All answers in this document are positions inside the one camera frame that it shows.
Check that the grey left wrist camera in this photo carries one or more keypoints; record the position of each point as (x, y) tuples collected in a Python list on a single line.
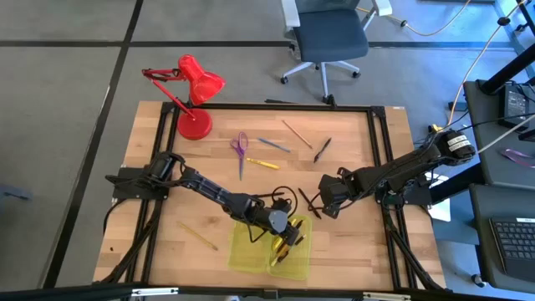
[(278, 221)]

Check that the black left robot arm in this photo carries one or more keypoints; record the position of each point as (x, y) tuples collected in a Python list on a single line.
[(205, 186)]

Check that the dark blue office chair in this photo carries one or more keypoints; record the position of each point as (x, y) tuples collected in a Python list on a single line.
[(330, 35)]

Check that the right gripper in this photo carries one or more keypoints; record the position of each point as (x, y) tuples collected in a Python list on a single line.
[(332, 194)]

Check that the purple ribbon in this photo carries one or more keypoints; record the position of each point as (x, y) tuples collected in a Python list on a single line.
[(516, 156)]

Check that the black power adapter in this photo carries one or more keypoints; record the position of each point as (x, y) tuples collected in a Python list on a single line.
[(514, 104)]

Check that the grey side table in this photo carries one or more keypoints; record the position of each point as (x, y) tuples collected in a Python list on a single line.
[(480, 138)]

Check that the yellow pencil with pink eraser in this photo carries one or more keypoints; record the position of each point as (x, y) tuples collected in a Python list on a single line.
[(198, 236)]

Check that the black pole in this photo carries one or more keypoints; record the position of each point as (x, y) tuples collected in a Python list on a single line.
[(507, 73)]

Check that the tan wooden pencil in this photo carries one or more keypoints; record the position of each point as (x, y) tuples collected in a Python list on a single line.
[(297, 134)]

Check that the red desk lamp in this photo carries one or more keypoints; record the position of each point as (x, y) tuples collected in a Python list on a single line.
[(194, 125)]

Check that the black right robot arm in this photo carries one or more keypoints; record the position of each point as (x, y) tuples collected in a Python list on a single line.
[(409, 165)]

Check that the black aluminium table frame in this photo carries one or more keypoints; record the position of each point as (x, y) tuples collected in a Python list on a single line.
[(292, 106)]

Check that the blue pen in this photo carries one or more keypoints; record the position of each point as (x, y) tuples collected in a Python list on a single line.
[(273, 145)]

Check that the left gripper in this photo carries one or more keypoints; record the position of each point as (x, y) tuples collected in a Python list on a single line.
[(251, 207)]

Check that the yellow-green translucent supply box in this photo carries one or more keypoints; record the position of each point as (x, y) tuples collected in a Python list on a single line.
[(251, 255)]

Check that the black pen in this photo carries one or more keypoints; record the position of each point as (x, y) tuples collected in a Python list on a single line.
[(309, 203), (322, 150)]

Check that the purple scissors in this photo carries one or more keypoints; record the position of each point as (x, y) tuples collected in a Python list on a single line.
[(240, 154)]

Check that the yellow marker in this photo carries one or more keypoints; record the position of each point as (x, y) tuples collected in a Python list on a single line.
[(263, 163)]

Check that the grey desk with keyboard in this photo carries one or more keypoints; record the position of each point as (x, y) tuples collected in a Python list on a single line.
[(480, 251)]

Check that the black keyboard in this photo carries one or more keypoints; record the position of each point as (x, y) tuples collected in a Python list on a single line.
[(516, 242)]

